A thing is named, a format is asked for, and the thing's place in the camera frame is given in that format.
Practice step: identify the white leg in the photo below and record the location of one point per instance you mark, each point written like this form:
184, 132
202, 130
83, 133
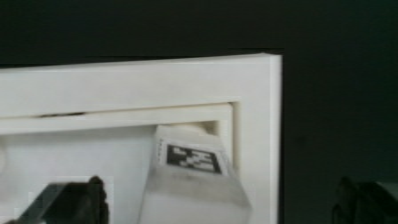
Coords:
195, 193

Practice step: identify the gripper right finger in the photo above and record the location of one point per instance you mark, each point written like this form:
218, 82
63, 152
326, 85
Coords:
367, 204

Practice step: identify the white square table top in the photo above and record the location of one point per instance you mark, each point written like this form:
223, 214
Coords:
118, 100

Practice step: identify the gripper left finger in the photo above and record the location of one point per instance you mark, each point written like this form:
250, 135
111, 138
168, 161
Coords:
70, 204

